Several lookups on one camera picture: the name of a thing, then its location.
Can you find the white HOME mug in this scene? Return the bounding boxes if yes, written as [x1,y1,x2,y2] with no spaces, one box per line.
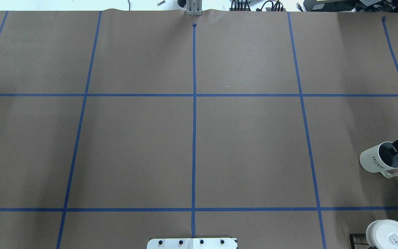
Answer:
[359,141,398,178]

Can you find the white mug on rack lower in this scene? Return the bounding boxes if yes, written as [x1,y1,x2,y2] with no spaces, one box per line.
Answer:
[366,219,398,249]

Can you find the black power strip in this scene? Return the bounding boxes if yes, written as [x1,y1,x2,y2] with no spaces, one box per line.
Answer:
[228,0,286,12]

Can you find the black wire mug rack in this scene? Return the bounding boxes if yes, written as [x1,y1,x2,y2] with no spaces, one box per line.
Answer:
[349,233,376,249]

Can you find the aluminium frame post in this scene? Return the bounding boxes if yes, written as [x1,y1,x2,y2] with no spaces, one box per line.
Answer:
[184,0,203,16]

